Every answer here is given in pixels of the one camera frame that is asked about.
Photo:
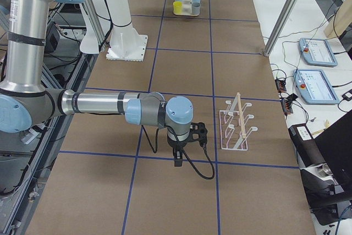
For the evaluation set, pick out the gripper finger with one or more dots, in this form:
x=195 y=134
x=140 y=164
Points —
x=178 y=162

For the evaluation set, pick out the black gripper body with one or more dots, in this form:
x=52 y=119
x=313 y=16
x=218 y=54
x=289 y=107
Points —
x=176 y=144

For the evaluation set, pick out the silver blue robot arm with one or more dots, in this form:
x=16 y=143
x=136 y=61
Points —
x=25 y=102

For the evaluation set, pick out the grey plastic cup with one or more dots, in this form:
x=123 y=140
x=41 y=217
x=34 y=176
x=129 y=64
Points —
x=195 y=8

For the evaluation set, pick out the yellow plastic cup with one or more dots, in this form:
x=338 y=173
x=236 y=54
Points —
x=177 y=7

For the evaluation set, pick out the near orange black connector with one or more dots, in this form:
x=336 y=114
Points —
x=286 y=106

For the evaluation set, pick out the orange black connector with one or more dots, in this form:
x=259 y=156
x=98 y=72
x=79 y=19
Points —
x=286 y=106
x=281 y=85

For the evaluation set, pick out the far orange black connector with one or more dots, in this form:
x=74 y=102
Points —
x=281 y=85

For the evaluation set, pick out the black box with label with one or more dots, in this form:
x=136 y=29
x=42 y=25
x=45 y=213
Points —
x=305 y=145

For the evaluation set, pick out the cream plastic tray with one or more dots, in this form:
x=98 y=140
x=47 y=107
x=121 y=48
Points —
x=187 y=8

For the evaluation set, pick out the near blue teach pendant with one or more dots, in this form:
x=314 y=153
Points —
x=314 y=87

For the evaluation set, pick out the blue teach pendant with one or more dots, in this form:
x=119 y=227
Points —
x=317 y=52
x=314 y=87

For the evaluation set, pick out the black computer monitor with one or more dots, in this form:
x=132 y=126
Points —
x=335 y=145

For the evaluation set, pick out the far blue teach pendant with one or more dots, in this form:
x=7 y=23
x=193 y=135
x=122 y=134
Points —
x=317 y=52

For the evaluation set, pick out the wooden board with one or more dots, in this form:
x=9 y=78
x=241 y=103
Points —
x=341 y=12

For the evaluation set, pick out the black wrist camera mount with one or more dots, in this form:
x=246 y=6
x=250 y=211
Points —
x=198 y=133

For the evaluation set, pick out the white wire cup rack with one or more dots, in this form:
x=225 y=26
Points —
x=234 y=132

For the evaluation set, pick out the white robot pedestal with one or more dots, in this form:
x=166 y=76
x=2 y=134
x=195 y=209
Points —
x=111 y=18

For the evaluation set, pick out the aluminium frame post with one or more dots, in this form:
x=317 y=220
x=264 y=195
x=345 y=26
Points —
x=280 y=23

